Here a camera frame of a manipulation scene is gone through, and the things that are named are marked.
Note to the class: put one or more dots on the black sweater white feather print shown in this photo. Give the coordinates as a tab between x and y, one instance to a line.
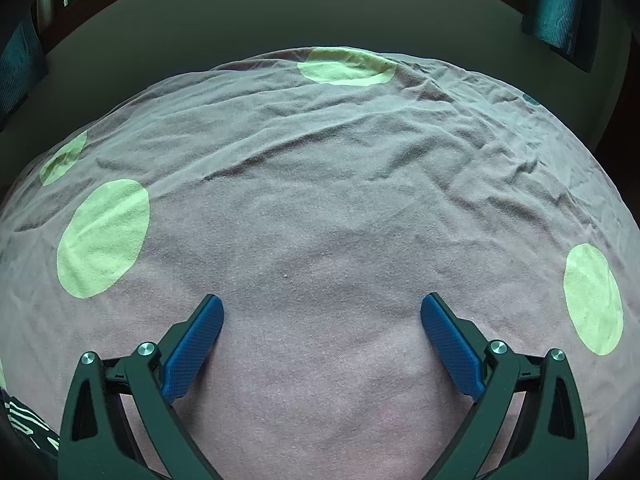
25	442

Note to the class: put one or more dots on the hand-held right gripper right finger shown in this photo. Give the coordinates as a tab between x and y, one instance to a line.
450	345

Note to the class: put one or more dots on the pink bed sheet green dots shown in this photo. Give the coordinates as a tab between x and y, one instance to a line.
325	210

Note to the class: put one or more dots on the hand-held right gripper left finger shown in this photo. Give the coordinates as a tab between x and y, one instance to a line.
195	345

